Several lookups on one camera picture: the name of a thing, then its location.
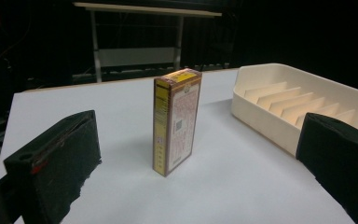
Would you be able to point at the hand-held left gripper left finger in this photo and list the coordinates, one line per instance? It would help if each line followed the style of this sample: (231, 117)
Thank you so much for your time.
(59, 161)

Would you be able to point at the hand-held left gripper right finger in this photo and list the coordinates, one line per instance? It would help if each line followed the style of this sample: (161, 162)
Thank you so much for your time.
(341, 155)

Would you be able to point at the cream slotted organizer tray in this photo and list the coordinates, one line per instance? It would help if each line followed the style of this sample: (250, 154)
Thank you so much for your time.
(270, 102)

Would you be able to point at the yellow and brown carton box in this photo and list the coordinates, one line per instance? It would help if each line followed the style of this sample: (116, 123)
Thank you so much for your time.
(175, 124)

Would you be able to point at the white background table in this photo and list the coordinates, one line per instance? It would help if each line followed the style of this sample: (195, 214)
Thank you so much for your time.
(136, 56)

